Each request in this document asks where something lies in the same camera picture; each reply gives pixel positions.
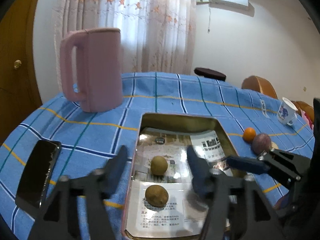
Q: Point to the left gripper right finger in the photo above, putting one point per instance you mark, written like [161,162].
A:
[237,201]

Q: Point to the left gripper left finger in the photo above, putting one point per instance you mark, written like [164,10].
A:
[58,216]

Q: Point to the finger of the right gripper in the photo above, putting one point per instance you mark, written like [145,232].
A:
[276,153]
[247,165]

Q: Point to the purple passion fruit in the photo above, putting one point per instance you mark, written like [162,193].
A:
[262,142]

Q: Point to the brown kiwi fruit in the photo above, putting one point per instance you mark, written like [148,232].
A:
[156,196]

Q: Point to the tan round longan fruit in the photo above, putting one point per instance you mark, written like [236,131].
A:
[158,165]

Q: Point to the halved mangosteen cut face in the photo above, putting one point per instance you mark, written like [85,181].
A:
[274,146]

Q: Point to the small orange tangerine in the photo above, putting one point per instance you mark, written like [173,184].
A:
[249,135]

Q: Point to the white blue floral mug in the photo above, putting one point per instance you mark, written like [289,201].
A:
[287,112]

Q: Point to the pink patterned cloth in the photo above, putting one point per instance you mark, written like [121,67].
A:
[306,118]

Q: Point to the black smartphone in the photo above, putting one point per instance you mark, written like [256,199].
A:
[35,178]

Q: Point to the blue plaid tablecloth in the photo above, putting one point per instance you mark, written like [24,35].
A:
[165,101]

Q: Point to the printed paper leaflet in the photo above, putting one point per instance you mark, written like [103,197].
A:
[184,213]

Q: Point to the gold pink metal tin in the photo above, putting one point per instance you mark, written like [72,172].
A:
[185,124]

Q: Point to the dark round stool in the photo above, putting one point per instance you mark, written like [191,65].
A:
[209,73]

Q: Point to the brown wooden door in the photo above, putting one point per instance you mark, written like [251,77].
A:
[19,91]

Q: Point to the pink electric kettle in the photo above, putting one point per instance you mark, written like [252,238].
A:
[90,68]

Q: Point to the brass door knob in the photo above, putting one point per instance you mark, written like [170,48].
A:
[17,64]

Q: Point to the floral sheer curtain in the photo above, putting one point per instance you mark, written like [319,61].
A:
[156,35]

